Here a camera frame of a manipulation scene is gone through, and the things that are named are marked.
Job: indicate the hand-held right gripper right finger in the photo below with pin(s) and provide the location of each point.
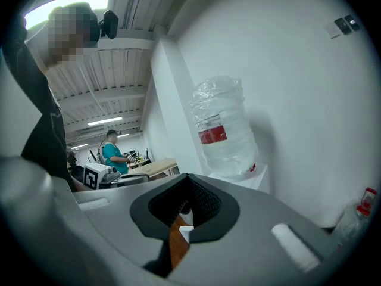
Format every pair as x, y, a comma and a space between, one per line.
253, 237

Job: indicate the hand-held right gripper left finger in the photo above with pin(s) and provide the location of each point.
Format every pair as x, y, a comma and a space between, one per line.
119, 219

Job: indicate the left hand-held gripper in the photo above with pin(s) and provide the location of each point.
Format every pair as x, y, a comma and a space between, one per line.
99, 175

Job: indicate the white water dispenser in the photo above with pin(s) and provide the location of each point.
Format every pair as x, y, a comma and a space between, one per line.
251, 180

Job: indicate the large clear water bottle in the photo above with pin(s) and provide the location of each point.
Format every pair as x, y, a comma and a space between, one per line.
223, 130

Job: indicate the short ceiling light tube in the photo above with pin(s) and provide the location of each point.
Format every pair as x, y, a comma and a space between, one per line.
123, 135
79, 146

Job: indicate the long ceiling light tube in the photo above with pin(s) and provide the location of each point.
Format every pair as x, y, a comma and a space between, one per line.
104, 121

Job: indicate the beige wooden table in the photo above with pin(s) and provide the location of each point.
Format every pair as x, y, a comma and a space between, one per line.
157, 167

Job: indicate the person's black-clothed torso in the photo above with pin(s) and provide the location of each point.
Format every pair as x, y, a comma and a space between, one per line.
38, 121

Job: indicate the clear bottle with red cap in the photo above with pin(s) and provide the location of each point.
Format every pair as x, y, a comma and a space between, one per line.
358, 216

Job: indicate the large ceiling light panel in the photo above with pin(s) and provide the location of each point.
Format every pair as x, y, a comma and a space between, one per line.
68, 7

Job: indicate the black head-mounted camera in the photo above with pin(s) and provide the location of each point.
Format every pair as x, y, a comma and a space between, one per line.
109, 24

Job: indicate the wall switch panel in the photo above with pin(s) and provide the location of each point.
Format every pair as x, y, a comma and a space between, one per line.
342, 26

